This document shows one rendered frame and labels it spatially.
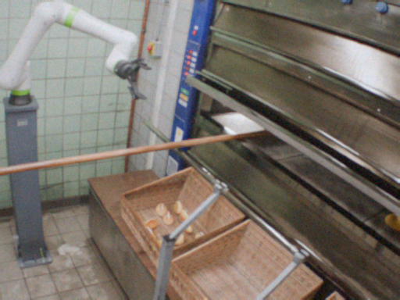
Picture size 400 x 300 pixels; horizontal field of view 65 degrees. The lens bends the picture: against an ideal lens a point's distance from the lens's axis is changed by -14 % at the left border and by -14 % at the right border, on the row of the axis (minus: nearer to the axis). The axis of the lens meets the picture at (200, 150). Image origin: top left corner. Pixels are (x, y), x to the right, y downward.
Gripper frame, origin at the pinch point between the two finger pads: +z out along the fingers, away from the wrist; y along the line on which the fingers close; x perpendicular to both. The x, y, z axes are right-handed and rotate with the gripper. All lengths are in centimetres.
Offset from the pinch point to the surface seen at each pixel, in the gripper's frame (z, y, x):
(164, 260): 42, 64, 5
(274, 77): 21, -10, -57
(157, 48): -84, 2, -52
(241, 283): 54, 89, -38
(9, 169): 8, 29, 63
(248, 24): -3, -31, -55
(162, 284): 42, 81, 4
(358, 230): 92, 31, -54
